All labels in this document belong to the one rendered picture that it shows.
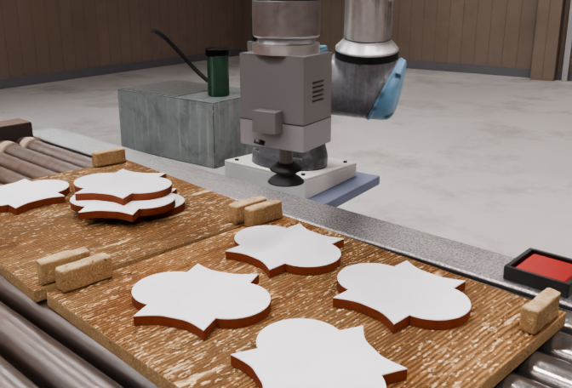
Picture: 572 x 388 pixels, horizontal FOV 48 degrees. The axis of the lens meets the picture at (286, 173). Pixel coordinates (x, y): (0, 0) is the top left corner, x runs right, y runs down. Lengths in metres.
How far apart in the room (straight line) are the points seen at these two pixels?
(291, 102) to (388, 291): 0.22
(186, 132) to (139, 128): 0.51
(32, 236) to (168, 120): 3.93
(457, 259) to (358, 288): 0.21
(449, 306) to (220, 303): 0.22
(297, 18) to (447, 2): 9.21
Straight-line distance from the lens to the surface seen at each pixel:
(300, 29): 0.70
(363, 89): 1.18
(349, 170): 1.31
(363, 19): 1.16
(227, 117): 4.58
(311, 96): 0.71
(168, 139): 4.83
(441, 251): 0.88
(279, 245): 0.79
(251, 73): 0.72
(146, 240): 0.85
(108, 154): 1.20
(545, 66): 9.35
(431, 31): 9.99
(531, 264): 0.84
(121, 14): 9.85
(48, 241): 0.88
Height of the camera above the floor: 1.25
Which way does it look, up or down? 16 degrees down
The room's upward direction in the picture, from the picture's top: straight up
